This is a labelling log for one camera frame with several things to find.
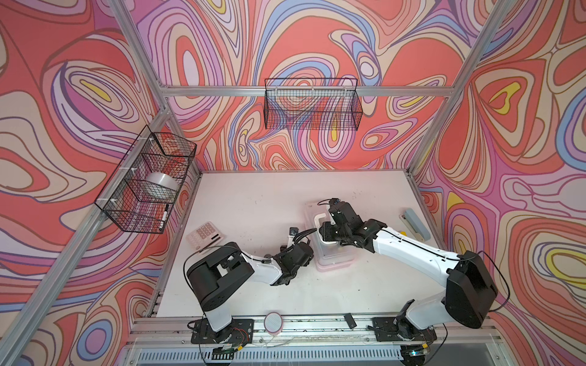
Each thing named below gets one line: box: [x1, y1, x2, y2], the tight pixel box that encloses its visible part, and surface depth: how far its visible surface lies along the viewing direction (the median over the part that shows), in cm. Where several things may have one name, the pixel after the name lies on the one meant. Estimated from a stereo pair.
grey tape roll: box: [145, 172, 180, 191], surface depth 75 cm
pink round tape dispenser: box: [264, 311, 284, 336], surface depth 72 cm
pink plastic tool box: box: [303, 201, 356, 273], surface depth 82 cm
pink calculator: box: [186, 221, 225, 252], surface depth 96 cm
